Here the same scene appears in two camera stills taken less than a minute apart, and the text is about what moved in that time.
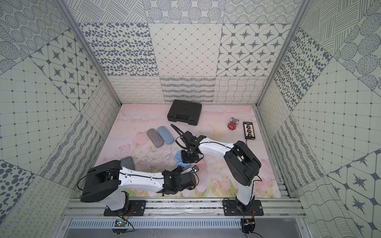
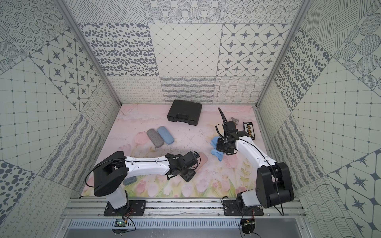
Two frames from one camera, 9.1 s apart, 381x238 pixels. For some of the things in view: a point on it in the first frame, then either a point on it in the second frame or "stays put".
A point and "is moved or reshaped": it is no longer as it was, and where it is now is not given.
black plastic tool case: (186, 111) stays put
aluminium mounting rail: (273, 208) stays put
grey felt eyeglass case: (156, 139) stays put
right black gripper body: (189, 156) -> (223, 145)
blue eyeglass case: (163, 132) stays put
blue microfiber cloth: (178, 157) is moved or reshaped
